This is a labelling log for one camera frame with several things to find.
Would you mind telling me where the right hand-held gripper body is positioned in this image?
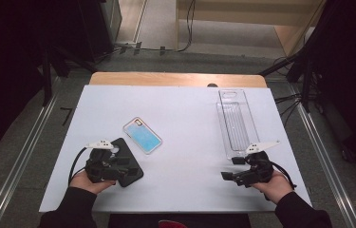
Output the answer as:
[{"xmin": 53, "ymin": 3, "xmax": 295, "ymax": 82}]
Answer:
[{"xmin": 234, "ymin": 140, "xmax": 280, "ymax": 188}]

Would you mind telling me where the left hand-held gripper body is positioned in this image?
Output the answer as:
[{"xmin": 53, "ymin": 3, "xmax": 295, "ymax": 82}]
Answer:
[{"xmin": 84, "ymin": 140, "xmax": 131, "ymax": 184}]

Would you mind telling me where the black phone case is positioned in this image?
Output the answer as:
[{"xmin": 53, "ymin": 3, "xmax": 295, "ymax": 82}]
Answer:
[{"xmin": 108, "ymin": 137, "xmax": 144, "ymax": 188}]

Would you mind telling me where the iridescent phone case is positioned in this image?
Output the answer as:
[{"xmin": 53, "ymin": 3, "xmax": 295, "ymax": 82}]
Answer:
[{"xmin": 122, "ymin": 116, "xmax": 163, "ymax": 156}]

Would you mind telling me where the clear plastic ribbed tray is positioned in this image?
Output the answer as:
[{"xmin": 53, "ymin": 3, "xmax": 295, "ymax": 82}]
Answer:
[{"xmin": 215, "ymin": 88, "xmax": 261, "ymax": 162}]

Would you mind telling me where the person's left hand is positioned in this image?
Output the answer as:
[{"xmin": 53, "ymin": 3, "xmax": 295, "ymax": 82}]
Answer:
[{"xmin": 69, "ymin": 170, "xmax": 117, "ymax": 195}]

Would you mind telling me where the person's right hand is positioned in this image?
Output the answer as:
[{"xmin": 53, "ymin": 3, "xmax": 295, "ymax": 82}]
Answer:
[{"xmin": 251, "ymin": 172, "xmax": 293, "ymax": 205}]

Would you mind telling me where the person's dark clothing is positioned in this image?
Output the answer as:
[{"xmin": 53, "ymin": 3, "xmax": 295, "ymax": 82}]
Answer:
[{"xmin": 107, "ymin": 213, "xmax": 253, "ymax": 228}]

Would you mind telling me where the red object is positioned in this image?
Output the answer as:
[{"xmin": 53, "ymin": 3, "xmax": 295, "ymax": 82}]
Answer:
[{"xmin": 158, "ymin": 219, "xmax": 188, "ymax": 228}]

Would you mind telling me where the wooden table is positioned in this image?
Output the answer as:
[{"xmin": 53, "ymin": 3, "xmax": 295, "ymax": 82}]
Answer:
[{"xmin": 88, "ymin": 71, "xmax": 268, "ymax": 89}]

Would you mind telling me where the black metal stand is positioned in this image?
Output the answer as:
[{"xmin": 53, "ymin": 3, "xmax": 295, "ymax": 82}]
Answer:
[
  {"xmin": 258, "ymin": 47, "xmax": 313, "ymax": 112},
  {"xmin": 40, "ymin": 44, "xmax": 100, "ymax": 107}
]

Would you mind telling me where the dark cabinet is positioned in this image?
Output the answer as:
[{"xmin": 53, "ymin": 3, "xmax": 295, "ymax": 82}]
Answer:
[{"xmin": 76, "ymin": 0, "xmax": 123, "ymax": 63}]

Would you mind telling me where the light wooden shelf unit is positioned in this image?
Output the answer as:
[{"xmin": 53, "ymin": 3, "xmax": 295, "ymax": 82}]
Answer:
[{"xmin": 175, "ymin": 0, "xmax": 328, "ymax": 58}]

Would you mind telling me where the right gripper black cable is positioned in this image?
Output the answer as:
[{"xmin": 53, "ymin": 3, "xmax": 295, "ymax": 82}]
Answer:
[{"xmin": 270, "ymin": 161, "xmax": 298, "ymax": 190}]

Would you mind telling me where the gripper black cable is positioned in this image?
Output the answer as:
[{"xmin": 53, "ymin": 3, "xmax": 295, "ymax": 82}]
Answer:
[
  {"xmin": 270, "ymin": 161, "xmax": 298, "ymax": 190},
  {"xmin": 67, "ymin": 146, "xmax": 88, "ymax": 187}
]

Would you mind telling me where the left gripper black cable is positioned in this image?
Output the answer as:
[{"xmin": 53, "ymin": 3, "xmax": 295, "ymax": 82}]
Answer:
[{"xmin": 67, "ymin": 146, "xmax": 88, "ymax": 187}]

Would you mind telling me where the aluminium floor rail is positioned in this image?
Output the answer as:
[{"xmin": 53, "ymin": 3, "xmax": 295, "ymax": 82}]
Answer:
[
  {"xmin": 289, "ymin": 81, "xmax": 356, "ymax": 228},
  {"xmin": 0, "ymin": 77, "xmax": 60, "ymax": 228}
]

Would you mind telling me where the black floor cables bundle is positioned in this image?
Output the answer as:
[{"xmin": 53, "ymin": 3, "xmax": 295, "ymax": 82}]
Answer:
[{"xmin": 274, "ymin": 92, "xmax": 304, "ymax": 128}]

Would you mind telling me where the floor cable with clips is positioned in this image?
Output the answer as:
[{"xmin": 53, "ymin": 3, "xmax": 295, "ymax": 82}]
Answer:
[{"xmin": 113, "ymin": 42, "xmax": 180, "ymax": 57}]

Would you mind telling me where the black hanging cable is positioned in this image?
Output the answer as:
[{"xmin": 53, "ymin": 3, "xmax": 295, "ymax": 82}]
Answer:
[{"xmin": 178, "ymin": 0, "xmax": 197, "ymax": 53}]

